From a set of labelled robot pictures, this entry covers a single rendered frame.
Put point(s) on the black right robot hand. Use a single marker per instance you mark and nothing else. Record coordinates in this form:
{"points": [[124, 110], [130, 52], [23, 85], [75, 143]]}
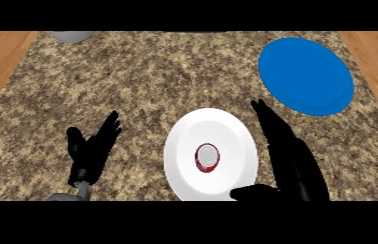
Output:
{"points": [[291, 161]]}

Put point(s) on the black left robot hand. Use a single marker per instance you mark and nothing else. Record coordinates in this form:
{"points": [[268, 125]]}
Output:
{"points": [[90, 151]]}

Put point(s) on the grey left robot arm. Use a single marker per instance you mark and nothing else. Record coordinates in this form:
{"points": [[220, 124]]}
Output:
{"points": [[73, 192]]}

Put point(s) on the white plate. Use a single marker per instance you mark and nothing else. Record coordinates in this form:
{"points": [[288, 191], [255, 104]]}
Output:
{"points": [[209, 154]]}

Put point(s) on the red can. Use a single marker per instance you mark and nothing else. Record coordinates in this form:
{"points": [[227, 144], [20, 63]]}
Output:
{"points": [[206, 157]]}

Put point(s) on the blue plate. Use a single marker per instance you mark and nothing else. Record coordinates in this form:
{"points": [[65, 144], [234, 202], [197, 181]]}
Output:
{"points": [[305, 76]]}

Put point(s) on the grey round object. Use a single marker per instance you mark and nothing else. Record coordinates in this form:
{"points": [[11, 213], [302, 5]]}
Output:
{"points": [[71, 35]]}

